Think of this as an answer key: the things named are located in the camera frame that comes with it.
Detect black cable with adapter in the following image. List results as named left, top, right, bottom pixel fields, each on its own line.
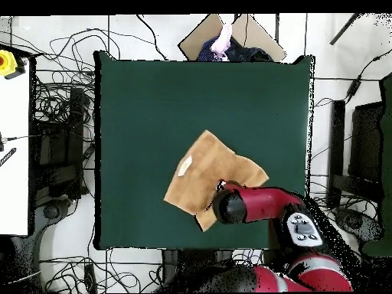
left=345, top=48, right=392, bottom=102

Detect dark green table cloth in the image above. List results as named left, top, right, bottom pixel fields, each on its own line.
left=93, top=50, right=316, bottom=257

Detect black chair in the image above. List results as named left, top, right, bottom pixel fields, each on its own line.
left=326, top=100, right=384, bottom=209
left=30, top=87, right=85, bottom=200

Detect pink garment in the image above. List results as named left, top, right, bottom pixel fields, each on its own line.
left=210, top=24, right=233, bottom=59

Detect black rod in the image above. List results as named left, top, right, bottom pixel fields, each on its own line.
left=329, top=12, right=365, bottom=46

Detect white desk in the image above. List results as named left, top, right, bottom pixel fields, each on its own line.
left=0, top=57, right=31, bottom=236

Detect dark blue garment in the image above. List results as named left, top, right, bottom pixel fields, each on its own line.
left=196, top=36, right=273, bottom=62

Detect chair base with casters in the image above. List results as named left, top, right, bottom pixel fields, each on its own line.
left=33, top=198, right=73, bottom=227
left=333, top=207, right=384, bottom=246

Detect brown cardboard box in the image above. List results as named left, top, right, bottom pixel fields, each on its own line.
left=178, top=13, right=287, bottom=62

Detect orange terry towel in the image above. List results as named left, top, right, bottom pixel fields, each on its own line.
left=163, top=129, right=270, bottom=232

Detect yellow emergency stop button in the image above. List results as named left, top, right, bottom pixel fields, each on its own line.
left=0, top=49, right=28, bottom=80

